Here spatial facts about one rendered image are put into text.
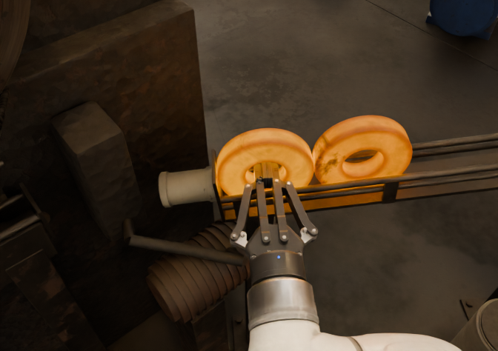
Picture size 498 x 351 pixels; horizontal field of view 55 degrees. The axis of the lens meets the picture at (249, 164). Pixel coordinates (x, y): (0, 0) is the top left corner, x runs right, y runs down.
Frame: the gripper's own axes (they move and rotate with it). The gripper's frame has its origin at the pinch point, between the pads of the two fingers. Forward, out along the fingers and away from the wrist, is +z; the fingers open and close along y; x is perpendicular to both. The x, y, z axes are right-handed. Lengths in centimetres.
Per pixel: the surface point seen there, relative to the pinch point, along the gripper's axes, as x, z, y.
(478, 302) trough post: -71, -2, 64
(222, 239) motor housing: -17.8, -3.6, -7.6
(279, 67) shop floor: -82, 111, 20
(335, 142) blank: 6.1, -0.9, 10.2
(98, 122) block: 8.1, 3.6, -24.7
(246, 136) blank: 6.1, 1.1, -3.0
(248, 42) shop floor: -84, 130, 7
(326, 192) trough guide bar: -4.0, -3.4, 9.9
